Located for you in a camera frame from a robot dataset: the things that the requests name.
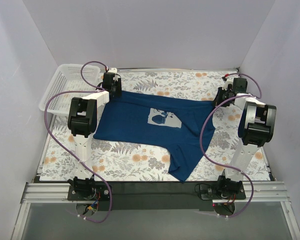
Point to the aluminium frame rail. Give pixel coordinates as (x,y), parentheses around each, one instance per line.
(263,191)

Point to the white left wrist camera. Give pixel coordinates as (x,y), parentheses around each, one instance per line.
(112,70)

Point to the blue t shirt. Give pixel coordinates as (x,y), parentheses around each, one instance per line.
(178,125)

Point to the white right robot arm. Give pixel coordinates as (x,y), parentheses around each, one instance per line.
(256,127)

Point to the floral table cloth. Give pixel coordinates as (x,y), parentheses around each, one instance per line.
(122,161)

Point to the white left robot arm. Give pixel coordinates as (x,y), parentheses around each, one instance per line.
(82,122)

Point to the white plastic basket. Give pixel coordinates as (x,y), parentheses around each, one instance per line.
(67,78)

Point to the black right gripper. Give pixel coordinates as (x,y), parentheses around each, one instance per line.
(220,96)

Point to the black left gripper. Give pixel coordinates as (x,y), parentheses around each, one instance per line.
(115,89)

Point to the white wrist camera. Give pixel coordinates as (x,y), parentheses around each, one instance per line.
(112,70)
(228,82)

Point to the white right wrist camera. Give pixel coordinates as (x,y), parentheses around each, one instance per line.
(228,82)

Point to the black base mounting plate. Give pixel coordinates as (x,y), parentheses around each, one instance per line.
(104,200)

